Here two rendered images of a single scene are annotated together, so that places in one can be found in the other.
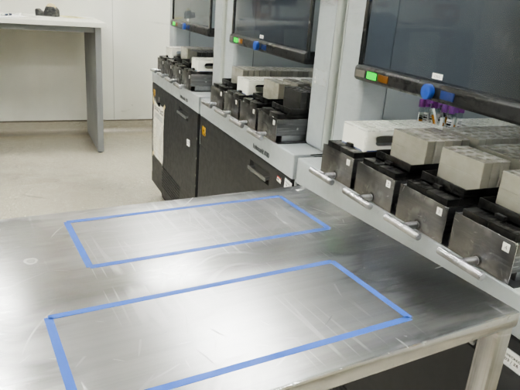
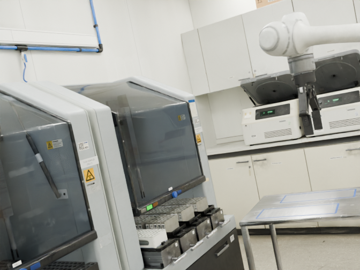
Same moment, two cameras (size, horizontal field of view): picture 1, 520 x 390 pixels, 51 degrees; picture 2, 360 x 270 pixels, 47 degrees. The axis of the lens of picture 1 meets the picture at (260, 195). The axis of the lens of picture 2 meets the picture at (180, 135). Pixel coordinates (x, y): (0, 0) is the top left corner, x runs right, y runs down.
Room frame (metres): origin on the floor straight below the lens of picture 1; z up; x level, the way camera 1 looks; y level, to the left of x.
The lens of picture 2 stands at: (2.06, 1.36, 1.35)
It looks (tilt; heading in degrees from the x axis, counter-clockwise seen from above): 3 degrees down; 237
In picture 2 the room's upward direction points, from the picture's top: 12 degrees counter-clockwise
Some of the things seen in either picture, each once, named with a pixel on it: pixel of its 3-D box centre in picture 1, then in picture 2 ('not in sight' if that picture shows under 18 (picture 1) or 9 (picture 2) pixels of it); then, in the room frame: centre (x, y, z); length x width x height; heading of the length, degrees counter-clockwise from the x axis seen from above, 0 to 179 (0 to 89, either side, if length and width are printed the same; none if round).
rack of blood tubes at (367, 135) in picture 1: (404, 136); (134, 239); (1.31, -0.34, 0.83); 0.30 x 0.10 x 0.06; 115
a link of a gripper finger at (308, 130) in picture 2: not in sight; (307, 125); (0.93, 0.41, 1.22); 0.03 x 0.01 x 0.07; 115
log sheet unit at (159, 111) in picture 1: (155, 130); not in sight; (2.82, 0.57, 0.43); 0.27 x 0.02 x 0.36; 25
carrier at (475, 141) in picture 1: (460, 146); (147, 225); (1.19, -0.44, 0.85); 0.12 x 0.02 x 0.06; 25
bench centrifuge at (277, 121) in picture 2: not in sight; (276, 106); (-0.99, -1.55, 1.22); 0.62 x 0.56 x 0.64; 23
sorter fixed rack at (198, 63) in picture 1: (227, 66); not in sight; (2.46, 0.19, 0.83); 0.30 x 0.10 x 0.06; 115
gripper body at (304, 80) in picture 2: not in sight; (305, 85); (0.87, 0.38, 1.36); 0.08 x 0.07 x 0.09; 25
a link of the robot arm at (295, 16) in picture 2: not in sight; (294, 35); (0.88, 0.39, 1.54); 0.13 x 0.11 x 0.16; 18
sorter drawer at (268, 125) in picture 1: (357, 121); not in sight; (1.74, -0.29, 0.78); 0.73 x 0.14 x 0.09; 115
